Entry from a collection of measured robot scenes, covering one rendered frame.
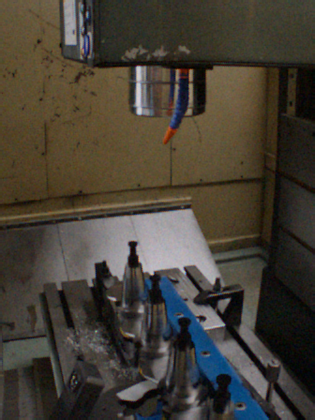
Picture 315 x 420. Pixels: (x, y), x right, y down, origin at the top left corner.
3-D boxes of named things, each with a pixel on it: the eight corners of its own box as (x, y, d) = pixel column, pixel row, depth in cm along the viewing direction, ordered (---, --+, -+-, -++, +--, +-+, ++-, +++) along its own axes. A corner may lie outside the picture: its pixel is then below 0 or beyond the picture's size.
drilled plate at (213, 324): (129, 359, 105) (128, 342, 104) (102, 298, 131) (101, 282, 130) (223, 340, 112) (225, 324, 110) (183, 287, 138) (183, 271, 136)
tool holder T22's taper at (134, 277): (151, 307, 74) (150, 269, 72) (122, 310, 73) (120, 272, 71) (146, 293, 78) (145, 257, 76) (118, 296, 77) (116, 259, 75)
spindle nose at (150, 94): (219, 116, 95) (220, 58, 90) (142, 120, 89) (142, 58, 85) (187, 105, 109) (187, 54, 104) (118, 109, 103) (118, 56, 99)
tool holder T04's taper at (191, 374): (206, 393, 55) (209, 351, 53) (172, 402, 53) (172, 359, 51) (191, 372, 59) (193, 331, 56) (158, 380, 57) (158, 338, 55)
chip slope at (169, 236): (3, 372, 146) (-10, 305, 136) (1, 278, 205) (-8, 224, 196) (252, 329, 171) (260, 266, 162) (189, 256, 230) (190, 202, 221)
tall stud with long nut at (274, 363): (264, 412, 93) (272, 365, 89) (259, 404, 96) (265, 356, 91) (276, 410, 94) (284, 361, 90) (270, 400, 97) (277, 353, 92)
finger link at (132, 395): (168, 395, 66) (118, 427, 61) (166, 365, 64) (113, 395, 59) (183, 405, 64) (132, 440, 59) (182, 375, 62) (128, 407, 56)
